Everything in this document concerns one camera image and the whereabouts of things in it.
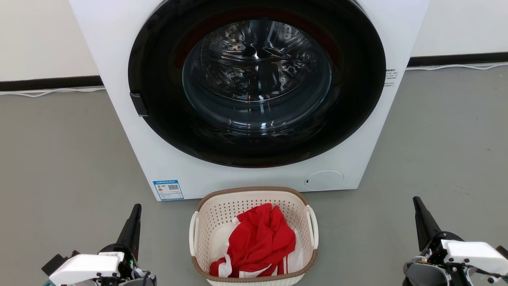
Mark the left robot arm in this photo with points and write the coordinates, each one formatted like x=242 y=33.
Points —
x=145 y=280

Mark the round white filter cover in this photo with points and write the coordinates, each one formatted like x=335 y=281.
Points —
x=324 y=180

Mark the red and white garment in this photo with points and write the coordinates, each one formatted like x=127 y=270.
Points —
x=258 y=238

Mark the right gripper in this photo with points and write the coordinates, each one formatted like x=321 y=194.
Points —
x=472 y=252

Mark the blue energy label sticker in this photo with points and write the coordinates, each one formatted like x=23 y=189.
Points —
x=168 y=190

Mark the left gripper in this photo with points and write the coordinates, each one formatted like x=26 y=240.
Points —
x=83 y=266

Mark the cream woven-look laundry basket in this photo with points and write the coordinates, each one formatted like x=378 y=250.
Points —
x=222 y=210

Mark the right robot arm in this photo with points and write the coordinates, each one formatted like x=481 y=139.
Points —
x=420 y=276

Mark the dark round washer door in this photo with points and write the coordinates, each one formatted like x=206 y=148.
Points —
x=158 y=119

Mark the white front-load washing machine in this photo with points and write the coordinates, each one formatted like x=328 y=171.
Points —
x=119 y=39

